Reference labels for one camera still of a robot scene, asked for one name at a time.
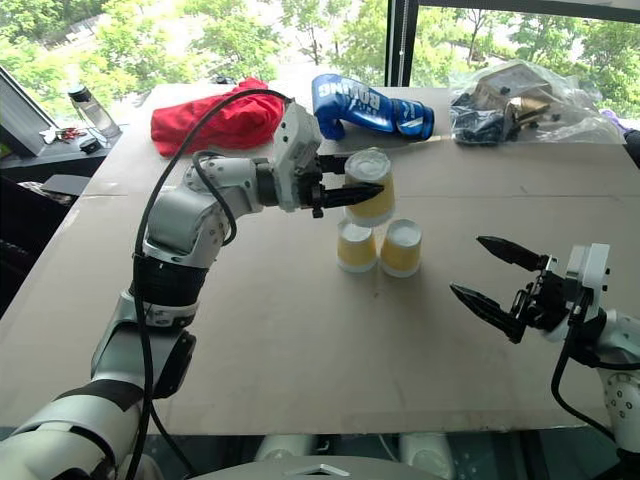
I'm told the brown cardboard table cover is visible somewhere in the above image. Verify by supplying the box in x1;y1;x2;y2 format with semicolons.
0;82;640;437

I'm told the black side shelf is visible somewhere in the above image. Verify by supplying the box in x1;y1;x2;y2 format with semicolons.
0;64;124;321

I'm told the clear plastic bag of parts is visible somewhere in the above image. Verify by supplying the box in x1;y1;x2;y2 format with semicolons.
448;59;626;147

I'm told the blue boxing glove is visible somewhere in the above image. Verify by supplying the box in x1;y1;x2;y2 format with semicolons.
311;73;436;142

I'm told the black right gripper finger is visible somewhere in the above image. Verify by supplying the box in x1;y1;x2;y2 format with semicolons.
475;235;552;273
449;282;529;345

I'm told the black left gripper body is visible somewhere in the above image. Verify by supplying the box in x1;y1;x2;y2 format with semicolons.
297;153;327;220

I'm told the yellow white paper cup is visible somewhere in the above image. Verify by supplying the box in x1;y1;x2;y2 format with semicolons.
379;218;424;279
343;147;397;228
336;219;378;274

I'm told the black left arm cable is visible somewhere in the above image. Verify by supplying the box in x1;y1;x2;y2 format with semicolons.
123;88;294;480

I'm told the silver robot torso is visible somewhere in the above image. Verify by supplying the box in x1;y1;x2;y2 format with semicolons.
187;453;451;480

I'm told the dark window frame post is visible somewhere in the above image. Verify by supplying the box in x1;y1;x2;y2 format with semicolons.
386;0;421;89

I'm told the red cloth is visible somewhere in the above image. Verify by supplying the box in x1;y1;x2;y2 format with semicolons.
150;76;286;159

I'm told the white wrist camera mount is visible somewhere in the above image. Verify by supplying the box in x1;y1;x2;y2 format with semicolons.
539;242;612;344
271;101;324;213

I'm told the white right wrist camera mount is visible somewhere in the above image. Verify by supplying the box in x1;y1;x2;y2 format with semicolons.
539;242;612;344

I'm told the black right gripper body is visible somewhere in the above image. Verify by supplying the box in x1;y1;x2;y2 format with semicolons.
508;253;577;333

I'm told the white rounded shape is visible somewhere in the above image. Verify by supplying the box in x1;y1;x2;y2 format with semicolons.
253;433;317;464

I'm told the purple object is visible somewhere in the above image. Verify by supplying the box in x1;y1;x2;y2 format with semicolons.
598;107;630;134

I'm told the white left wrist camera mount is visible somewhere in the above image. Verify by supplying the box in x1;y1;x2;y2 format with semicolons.
271;101;324;213

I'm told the black object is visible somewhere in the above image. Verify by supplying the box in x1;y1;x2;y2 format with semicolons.
622;127;640;170

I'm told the clear water bottle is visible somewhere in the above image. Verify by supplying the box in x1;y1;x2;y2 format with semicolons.
67;83;123;140

